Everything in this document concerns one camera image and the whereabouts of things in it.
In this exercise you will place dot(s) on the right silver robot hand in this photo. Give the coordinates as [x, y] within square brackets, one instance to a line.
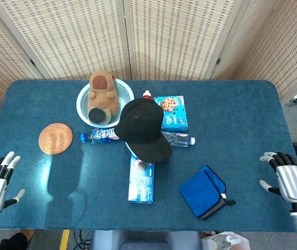
[294, 182]

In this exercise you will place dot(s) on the black baseball cap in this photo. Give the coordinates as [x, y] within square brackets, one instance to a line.
[143, 125]

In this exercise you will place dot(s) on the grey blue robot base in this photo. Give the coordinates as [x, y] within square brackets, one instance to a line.
[145, 240]

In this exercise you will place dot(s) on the blue chocolate chip cookie box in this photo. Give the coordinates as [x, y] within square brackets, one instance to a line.
[175, 114]

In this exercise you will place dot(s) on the blue Oreo package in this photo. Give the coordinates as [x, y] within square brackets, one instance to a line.
[141, 182]

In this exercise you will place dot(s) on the black trouser leg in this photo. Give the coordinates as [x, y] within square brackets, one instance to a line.
[13, 242]

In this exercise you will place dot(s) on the round woven orange coaster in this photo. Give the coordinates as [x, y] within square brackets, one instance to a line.
[56, 138]

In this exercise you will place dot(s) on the blue felt table cover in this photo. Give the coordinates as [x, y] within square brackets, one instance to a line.
[229, 125]

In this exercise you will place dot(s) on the clear plastic container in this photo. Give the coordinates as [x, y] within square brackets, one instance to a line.
[226, 242]

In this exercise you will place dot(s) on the blue folded cloth pouch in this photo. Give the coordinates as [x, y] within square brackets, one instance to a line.
[199, 192]

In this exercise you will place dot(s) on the blue label drink bottle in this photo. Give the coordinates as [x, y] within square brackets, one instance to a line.
[98, 135]

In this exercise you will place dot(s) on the clear plastic water bottle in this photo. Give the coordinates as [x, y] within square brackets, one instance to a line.
[179, 140]

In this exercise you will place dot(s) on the black round woven-rim object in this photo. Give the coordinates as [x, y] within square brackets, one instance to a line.
[96, 115]

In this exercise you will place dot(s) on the white foam mannequin head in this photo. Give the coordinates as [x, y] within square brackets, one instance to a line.
[129, 148]

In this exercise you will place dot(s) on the brown capybara plush toy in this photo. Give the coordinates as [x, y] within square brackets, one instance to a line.
[102, 93]

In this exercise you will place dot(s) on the light blue plastic basin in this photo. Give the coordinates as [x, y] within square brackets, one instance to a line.
[123, 93]

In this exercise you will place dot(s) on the white bottle with red cap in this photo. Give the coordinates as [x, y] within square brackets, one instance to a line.
[147, 94]

